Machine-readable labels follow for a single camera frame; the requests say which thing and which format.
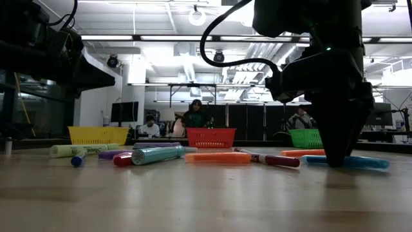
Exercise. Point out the magenta capped marker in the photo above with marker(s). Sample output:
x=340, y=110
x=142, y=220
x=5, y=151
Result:
x=122, y=160

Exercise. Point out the yellow pole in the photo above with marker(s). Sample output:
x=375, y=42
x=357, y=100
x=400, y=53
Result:
x=25, y=106

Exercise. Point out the black workstation frame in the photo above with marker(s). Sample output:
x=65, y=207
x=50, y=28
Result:
x=193, y=85

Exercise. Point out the blue highlighter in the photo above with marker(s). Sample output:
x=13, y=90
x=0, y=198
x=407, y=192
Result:
x=370, y=162

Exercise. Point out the person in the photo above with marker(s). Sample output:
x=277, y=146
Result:
x=196, y=119
x=149, y=129
x=301, y=121

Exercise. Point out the yellow plastic basket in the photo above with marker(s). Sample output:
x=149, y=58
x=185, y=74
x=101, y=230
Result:
x=96, y=135

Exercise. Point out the black table frame rail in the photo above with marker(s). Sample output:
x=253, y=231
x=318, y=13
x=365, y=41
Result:
x=161, y=140

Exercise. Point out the black monitor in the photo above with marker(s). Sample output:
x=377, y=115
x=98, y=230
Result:
x=124, y=111
x=383, y=114

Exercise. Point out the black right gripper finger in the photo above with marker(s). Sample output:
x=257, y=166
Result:
x=334, y=135
x=361, y=125

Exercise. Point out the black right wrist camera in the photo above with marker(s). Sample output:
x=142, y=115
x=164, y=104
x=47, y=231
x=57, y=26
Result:
x=289, y=83

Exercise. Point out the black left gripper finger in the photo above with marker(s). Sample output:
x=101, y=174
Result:
x=93, y=79

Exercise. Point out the green plastic basket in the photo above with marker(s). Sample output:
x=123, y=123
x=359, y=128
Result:
x=305, y=138

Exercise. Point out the pale green highlighter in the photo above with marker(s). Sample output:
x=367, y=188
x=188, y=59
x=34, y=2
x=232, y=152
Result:
x=80, y=150

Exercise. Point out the black partition panels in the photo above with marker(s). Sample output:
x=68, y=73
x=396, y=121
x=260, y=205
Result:
x=248, y=120

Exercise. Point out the teal highlighter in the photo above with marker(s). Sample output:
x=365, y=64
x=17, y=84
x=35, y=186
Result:
x=157, y=154

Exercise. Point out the purple highlighter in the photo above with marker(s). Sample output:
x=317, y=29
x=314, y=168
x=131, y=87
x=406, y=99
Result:
x=154, y=145
x=107, y=154

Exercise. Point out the maroon capped white marker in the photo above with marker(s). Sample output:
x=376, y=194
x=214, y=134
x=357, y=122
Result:
x=280, y=160

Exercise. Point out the orange highlighter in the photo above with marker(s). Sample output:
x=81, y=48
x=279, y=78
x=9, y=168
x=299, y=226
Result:
x=302, y=152
x=219, y=158

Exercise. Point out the red plastic basket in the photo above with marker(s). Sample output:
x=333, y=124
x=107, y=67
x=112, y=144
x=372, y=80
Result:
x=210, y=138

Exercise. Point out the black ceiling camera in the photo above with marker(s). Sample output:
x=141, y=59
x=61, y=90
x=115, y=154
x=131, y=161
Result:
x=219, y=57
x=112, y=61

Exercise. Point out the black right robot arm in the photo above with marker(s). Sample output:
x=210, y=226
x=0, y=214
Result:
x=322, y=19

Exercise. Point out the lit overhead frame crossbar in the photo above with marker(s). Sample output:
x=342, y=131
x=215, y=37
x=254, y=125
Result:
x=177, y=37

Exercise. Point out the white bottle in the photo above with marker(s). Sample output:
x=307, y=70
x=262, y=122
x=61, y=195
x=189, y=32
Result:
x=8, y=146

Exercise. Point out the thin blue marker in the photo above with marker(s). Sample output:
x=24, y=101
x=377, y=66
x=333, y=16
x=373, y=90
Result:
x=77, y=160

